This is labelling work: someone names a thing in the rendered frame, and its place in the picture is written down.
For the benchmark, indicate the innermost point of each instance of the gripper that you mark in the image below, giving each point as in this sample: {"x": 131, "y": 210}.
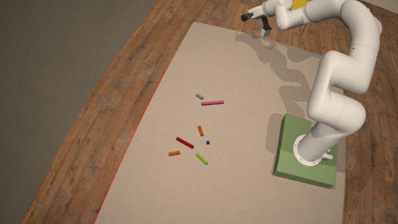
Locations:
{"x": 254, "y": 13}

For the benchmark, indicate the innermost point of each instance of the lime green rod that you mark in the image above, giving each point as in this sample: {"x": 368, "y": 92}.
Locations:
{"x": 201, "y": 158}

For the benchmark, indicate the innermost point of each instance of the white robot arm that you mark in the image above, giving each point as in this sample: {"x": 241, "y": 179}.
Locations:
{"x": 341, "y": 115}

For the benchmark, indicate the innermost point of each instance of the red rod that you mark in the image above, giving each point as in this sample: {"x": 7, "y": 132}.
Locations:
{"x": 184, "y": 142}

